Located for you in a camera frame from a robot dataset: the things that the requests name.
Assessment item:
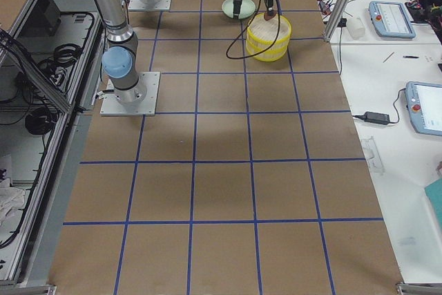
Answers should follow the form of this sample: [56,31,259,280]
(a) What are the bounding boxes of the upper blue teach pendant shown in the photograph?
[368,1,416,39]

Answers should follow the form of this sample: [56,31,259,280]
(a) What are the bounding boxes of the lower blue teach pendant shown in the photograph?
[405,82,441,136]

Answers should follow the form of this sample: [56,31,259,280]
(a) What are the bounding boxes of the pale green plate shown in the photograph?
[221,0,257,21]

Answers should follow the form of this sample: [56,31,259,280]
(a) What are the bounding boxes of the blue teach pendant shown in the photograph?
[368,1,416,39]
[405,82,441,136]

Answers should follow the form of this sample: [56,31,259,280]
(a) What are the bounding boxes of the black power adapter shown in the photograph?
[364,111,390,125]

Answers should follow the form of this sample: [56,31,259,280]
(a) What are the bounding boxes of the yellow steamer lower layers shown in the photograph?
[246,41,288,62]

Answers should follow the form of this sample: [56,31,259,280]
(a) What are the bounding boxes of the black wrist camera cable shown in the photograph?
[226,0,281,60]

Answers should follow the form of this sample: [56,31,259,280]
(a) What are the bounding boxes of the white tape roll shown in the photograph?
[347,17,365,39]

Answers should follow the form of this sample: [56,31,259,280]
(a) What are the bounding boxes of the brown chocolate bun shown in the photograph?
[263,12,276,21]

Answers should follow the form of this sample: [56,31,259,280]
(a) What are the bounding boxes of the yellow steamer top layer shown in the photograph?
[247,13,292,48]

